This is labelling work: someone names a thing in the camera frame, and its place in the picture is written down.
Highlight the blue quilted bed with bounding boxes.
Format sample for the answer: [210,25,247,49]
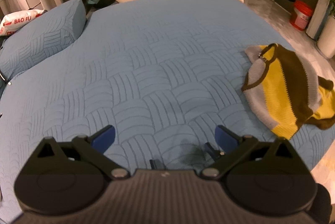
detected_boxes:
[0,0,335,214]

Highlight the yellow brown grey knit sweater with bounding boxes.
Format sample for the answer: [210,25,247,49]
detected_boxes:
[241,43,335,140]

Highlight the orange plastic bucket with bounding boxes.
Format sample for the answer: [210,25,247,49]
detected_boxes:
[289,0,314,31]

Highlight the blue quilted pillow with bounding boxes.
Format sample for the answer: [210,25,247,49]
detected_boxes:
[0,0,87,83]

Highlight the white red printed bag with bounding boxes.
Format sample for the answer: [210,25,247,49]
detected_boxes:
[0,9,48,37]

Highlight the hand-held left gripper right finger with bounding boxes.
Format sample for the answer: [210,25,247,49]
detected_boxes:
[201,125,312,180]

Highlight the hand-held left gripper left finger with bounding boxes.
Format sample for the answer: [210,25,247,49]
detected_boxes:
[22,125,131,180]

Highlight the white plant pot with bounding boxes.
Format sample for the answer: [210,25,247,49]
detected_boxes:
[317,14,335,58]

